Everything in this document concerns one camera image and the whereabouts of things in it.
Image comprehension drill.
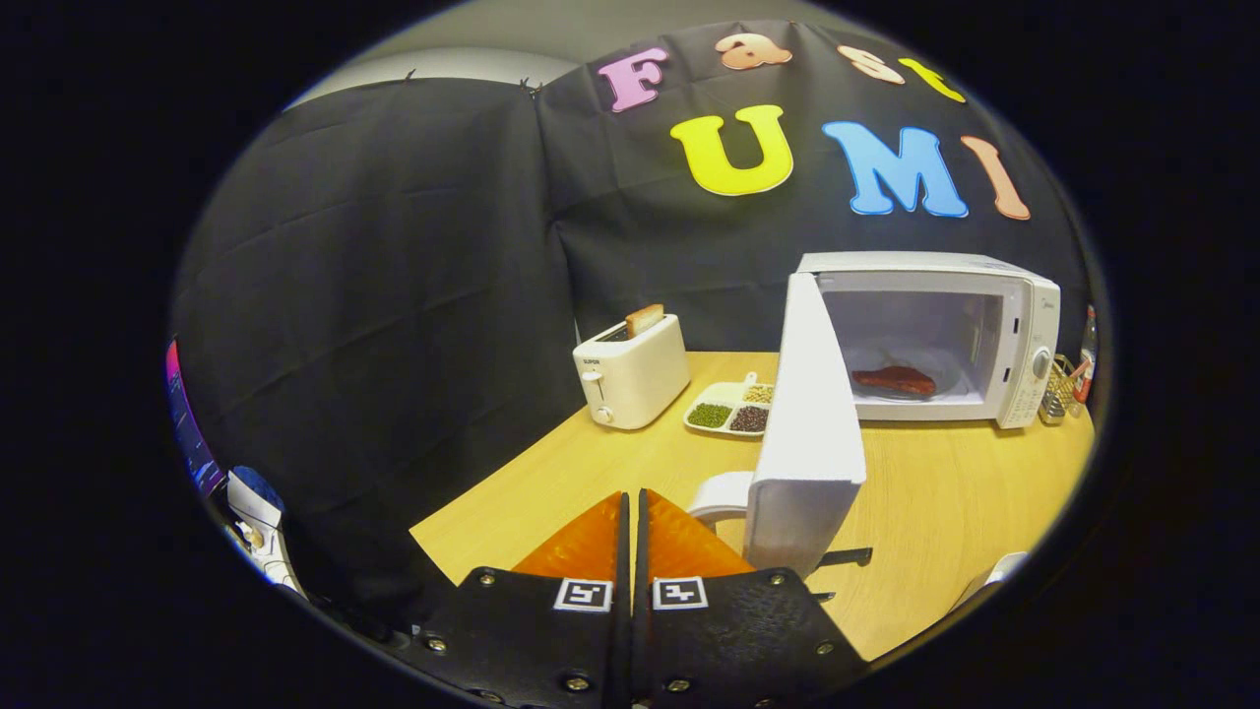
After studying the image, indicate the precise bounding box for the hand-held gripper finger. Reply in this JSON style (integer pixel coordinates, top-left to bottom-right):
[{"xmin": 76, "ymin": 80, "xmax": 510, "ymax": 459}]
[
  {"xmin": 632, "ymin": 488, "xmax": 872, "ymax": 709},
  {"xmin": 409, "ymin": 490, "xmax": 633, "ymax": 709}
]

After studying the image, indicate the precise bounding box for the white toaster oven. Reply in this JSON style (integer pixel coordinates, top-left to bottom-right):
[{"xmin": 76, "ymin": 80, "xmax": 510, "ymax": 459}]
[{"xmin": 687, "ymin": 251, "xmax": 1062, "ymax": 602}]

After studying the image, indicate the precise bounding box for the red meat piece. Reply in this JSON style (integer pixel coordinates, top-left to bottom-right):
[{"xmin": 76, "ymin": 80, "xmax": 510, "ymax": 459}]
[{"xmin": 851, "ymin": 365, "xmax": 938, "ymax": 398}]

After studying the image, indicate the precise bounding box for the cream pop-up toaster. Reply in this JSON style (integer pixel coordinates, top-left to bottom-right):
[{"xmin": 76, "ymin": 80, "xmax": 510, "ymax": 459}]
[{"xmin": 573, "ymin": 313, "xmax": 692, "ymax": 430}]

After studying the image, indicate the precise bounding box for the white divided bean dish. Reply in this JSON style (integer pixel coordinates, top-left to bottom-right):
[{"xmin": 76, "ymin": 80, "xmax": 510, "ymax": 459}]
[{"xmin": 683, "ymin": 372, "xmax": 775, "ymax": 438}]

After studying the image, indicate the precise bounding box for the white ribbed plate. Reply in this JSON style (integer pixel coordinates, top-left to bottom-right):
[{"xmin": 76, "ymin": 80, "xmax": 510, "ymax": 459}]
[{"xmin": 950, "ymin": 551, "xmax": 1030, "ymax": 612}]

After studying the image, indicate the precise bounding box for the white and blue packet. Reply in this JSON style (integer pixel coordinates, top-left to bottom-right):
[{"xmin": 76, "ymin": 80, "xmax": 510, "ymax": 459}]
[{"xmin": 226, "ymin": 466, "xmax": 286, "ymax": 533}]

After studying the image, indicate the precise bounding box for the glass turntable plate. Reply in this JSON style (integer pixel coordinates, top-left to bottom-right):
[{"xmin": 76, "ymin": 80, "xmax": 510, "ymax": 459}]
[{"xmin": 845, "ymin": 345, "xmax": 964, "ymax": 400}]

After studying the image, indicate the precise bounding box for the purple printed banner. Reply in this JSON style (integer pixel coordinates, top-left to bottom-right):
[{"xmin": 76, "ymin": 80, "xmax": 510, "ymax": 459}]
[{"xmin": 165, "ymin": 340, "xmax": 225, "ymax": 496}]

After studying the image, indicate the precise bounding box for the clear plastic bottle red cap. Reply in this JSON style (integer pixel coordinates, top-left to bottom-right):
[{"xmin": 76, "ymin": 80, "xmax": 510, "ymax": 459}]
[{"xmin": 1078, "ymin": 305, "xmax": 1099, "ymax": 405}]

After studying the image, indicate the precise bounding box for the wire mesh basket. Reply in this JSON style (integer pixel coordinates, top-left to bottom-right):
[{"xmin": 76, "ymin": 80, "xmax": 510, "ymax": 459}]
[{"xmin": 1039, "ymin": 354, "xmax": 1082, "ymax": 426}]

